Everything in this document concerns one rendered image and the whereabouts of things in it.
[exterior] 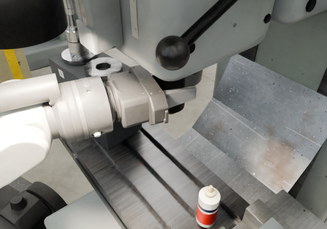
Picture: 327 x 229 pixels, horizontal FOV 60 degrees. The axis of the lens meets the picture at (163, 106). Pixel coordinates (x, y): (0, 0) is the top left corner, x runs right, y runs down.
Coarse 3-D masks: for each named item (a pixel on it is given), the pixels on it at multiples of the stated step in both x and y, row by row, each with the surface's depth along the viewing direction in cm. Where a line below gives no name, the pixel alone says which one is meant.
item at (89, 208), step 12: (72, 204) 70; (84, 204) 70; (96, 204) 70; (48, 216) 68; (60, 216) 67; (72, 216) 67; (84, 216) 67; (96, 216) 67; (108, 216) 67; (48, 228) 65; (60, 228) 65; (72, 228) 65; (84, 228) 65; (96, 228) 65; (108, 228) 65; (120, 228) 65
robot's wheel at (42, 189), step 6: (30, 186) 109; (36, 186) 107; (42, 186) 106; (48, 186) 107; (30, 192) 107; (36, 192) 104; (42, 192) 104; (48, 192) 105; (54, 192) 106; (42, 198) 103; (48, 198) 104; (54, 198) 105; (60, 198) 106; (48, 204) 104; (54, 204) 104; (60, 204) 105; (66, 204) 107; (54, 210) 104
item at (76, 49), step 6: (66, 36) 68; (72, 36) 67; (78, 36) 68; (72, 42) 68; (78, 42) 69; (72, 48) 69; (78, 48) 69; (84, 48) 70; (72, 54) 71; (78, 54) 70; (84, 54) 71
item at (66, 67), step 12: (60, 60) 72; (72, 60) 69; (84, 60) 70; (96, 60) 69; (108, 60) 69; (60, 72) 71; (72, 72) 68; (84, 72) 68; (96, 72) 65; (108, 72) 65; (120, 72) 66; (120, 132) 73; (132, 132) 77; (108, 144) 72
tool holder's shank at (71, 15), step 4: (64, 0) 63; (68, 0) 63; (72, 0) 64; (64, 4) 64; (68, 4) 64; (72, 4) 64; (68, 8) 65; (72, 8) 65; (68, 12) 65; (72, 12) 65; (76, 12) 66; (68, 16) 65; (72, 16) 65; (76, 16) 66; (68, 20) 66; (72, 20) 66; (68, 24) 67; (72, 24) 66; (72, 28) 67; (76, 28) 68
